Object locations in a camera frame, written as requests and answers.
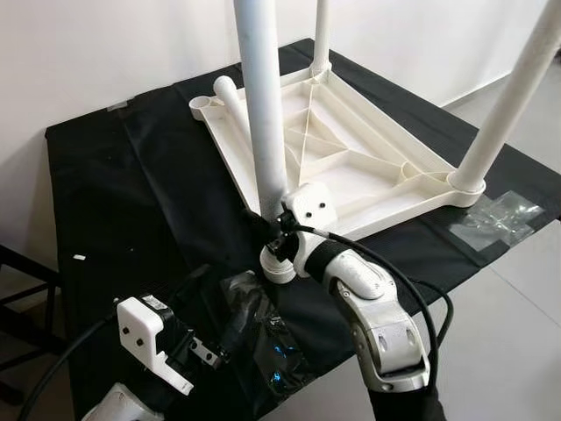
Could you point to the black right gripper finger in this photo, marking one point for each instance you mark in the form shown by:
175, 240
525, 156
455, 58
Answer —
257, 225

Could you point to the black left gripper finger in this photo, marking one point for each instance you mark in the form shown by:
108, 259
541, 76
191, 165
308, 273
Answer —
235, 329
195, 285

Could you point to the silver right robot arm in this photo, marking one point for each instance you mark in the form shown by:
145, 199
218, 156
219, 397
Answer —
377, 324

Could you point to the white plastic children table top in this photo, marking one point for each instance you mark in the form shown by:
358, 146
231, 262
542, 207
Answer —
368, 167

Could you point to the black tablecloth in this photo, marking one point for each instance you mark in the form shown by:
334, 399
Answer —
131, 219

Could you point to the small clear tape piece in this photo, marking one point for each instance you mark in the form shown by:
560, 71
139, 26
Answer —
117, 106

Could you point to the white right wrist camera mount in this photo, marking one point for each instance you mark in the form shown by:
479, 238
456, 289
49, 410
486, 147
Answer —
311, 206

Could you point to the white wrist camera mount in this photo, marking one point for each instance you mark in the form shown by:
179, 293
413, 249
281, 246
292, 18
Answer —
145, 333
311, 206

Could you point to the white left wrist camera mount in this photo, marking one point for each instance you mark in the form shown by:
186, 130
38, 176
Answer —
145, 333

